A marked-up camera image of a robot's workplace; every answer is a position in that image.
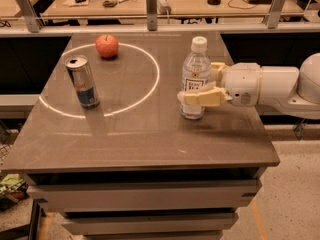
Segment metal railing post left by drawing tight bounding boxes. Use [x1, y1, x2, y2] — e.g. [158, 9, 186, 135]
[16, 0, 42, 33]

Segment red bull can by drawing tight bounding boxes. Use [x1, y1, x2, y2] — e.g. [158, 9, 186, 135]
[65, 55, 99, 109]

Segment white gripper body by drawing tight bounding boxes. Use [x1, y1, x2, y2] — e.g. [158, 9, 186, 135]
[221, 63, 260, 107]

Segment grey drawer cabinet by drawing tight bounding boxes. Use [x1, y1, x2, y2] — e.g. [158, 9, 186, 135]
[25, 166, 265, 240]

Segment metal railing post right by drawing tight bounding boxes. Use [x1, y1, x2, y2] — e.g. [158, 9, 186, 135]
[265, 0, 286, 29]

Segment clear plastic tea bottle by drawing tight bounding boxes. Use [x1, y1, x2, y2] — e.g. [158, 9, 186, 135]
[179, 36, 212, 120]

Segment green snack bags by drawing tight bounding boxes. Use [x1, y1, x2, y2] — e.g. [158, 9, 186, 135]
[0, 174, 28, 211]

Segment metal railing post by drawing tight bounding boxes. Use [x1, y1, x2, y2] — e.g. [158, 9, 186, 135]
[16, 0, 42, 33]
[265, 0, 286, 29]
[146, 0, 157, 31]

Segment white power strip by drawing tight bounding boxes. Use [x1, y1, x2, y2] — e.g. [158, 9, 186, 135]
[157, 0, 171, 15]

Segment metal railing post middle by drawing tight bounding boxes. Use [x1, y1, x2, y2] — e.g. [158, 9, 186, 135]
[146, 0, 157, 31]

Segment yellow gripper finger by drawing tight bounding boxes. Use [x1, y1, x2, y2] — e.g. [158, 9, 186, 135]
[177, 81, 232, 107]
[210, 62, 227, 83]

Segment red apple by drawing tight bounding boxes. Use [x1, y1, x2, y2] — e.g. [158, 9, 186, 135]
[95, 34, 119, 59]

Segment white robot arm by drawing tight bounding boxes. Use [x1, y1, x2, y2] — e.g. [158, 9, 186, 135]
[177, 53, 320, 119]

